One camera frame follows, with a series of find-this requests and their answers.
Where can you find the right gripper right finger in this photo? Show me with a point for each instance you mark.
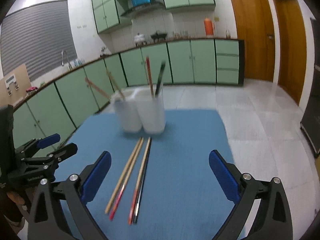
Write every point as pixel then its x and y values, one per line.
pixel 225 176

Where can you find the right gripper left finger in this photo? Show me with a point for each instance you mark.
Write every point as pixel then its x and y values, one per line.
pixel 92 177

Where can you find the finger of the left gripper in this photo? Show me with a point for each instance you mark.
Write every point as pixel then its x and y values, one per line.
pixel 65 152
pixel 48 141

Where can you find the red patterned chopstick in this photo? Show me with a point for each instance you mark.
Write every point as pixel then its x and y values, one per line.
pixel 119 194

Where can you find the wooden chopstick with red end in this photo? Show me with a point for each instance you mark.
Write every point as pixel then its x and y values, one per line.
pixel 123 174

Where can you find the black chopstick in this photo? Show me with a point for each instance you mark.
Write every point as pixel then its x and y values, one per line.
pixel 160 77
pixel 141 183

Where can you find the plain wooden chopstick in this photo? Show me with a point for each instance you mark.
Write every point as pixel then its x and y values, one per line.
pixel 115 83
pixel 99 90

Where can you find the red-tipped wooden chopstick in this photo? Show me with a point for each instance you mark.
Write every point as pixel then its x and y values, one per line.
pixel 149 75

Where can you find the green lower kitchen cabinets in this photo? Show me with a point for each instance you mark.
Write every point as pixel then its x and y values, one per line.
pixel 63 104

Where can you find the blue table mat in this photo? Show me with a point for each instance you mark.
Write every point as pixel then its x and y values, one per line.
pixel 181 199

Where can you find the white two-compartment utensil holder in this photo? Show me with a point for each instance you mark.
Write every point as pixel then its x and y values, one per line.
pixel 137 109

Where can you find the black glass cabinet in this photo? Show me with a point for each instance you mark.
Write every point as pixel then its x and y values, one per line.
pixel 310 121

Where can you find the metal kettle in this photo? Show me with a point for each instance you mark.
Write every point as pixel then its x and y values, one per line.
pixel 104 52

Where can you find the grey window blind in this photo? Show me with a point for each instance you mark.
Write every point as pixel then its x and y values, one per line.
pixel 39 36

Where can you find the glass jar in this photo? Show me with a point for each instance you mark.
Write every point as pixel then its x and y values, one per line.
pixel 228 34

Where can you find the black wok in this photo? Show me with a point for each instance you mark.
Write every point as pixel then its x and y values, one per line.
pixel 158 36

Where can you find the orange thermos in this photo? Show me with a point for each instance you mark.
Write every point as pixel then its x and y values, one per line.
pixel 208 27

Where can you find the black range hood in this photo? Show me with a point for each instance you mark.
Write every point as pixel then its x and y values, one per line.
pixel 133 8

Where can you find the wooden door with handle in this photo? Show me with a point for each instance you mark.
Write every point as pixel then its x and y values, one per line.
pixel 254 25

